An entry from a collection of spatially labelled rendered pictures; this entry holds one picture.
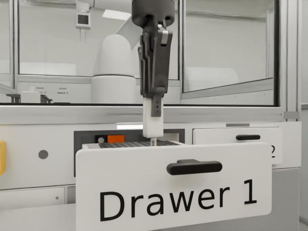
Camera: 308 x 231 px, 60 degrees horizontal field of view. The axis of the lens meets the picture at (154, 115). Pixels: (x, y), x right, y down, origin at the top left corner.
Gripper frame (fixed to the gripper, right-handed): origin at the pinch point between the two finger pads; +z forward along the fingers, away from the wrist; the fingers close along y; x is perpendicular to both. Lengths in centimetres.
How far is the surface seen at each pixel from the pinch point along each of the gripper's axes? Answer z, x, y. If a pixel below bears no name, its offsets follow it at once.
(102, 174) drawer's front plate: 6.8, 9.9, -11.1
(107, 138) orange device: 10, 0, 59
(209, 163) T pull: 5.5, -3.1, -14.7
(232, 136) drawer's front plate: 6.1, -29.8, 20.8
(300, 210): 88, -182, 143
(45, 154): 9.3, 19.6, 22.6
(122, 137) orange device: 10, -5, 59
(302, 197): 76, -181, 141
